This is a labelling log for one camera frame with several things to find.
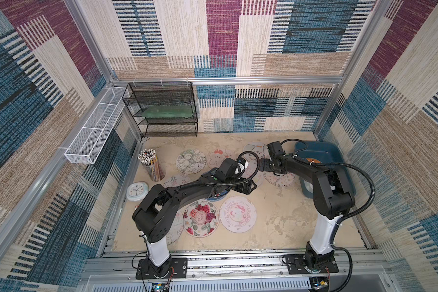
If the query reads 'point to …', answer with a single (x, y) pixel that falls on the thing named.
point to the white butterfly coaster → (176, 227)
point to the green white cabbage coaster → (191, 161)
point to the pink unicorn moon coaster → (251, 171)
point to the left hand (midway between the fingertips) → (250, 184)
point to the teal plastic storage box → (326, 152)
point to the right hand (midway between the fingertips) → (273, 168)
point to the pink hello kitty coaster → (238, 214)
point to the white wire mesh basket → (90, 140)
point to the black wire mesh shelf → (163, 107)
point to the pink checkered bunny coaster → (216, 156)
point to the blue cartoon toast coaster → (215, 198)
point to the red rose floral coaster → (201, 218)
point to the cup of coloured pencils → (148, 157)
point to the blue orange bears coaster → (311, 159)
